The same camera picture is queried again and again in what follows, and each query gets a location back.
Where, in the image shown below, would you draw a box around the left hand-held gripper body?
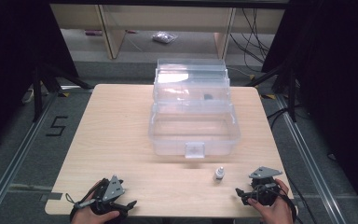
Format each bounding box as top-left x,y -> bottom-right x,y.
89,175 -> 127,217

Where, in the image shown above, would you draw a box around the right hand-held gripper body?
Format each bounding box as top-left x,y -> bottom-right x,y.
248,166 -> 283,207

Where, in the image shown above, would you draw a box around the small white dropper bottle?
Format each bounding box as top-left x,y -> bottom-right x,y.
213,166 -> 227,184

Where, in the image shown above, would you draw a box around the clear plastic storage box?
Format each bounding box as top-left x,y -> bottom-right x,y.
147,58 -> 242,160

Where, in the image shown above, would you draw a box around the person's right hand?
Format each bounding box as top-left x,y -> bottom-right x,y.
247,177 -> 295,224

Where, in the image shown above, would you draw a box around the person's left hand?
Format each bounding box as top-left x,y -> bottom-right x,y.
70,180 -> 121,224

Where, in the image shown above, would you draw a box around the black metal stand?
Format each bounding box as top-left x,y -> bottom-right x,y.
244,61 -> 298,123
31,61 -> 93,123

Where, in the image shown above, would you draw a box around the black curtain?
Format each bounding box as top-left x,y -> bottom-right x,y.
260,0 -> 358,223
0,0 -> 79,157

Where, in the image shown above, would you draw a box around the wooden shelf unit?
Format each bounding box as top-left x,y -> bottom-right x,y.
49,3 -> 286,61

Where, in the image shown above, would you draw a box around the clear plastic bag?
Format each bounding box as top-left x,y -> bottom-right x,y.
151,31 -> 179,45

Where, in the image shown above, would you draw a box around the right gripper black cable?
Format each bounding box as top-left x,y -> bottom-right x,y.
255,184 -> 300,224

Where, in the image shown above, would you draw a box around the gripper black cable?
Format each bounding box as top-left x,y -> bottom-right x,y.
255,184 -> 300,224
64,192 -> 91,218

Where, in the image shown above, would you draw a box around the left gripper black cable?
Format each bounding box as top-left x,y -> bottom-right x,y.
64,192 -> 91,218

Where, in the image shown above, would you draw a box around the aluminium floor rail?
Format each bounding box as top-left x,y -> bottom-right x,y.
273,92 -> 351,224
0,85 -> 91,224

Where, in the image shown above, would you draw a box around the white coiled cable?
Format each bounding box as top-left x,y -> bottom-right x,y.
21,88 -> 35,105

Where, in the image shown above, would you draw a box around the black hanging cables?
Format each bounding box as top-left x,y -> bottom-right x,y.
228,7 -> 272,65

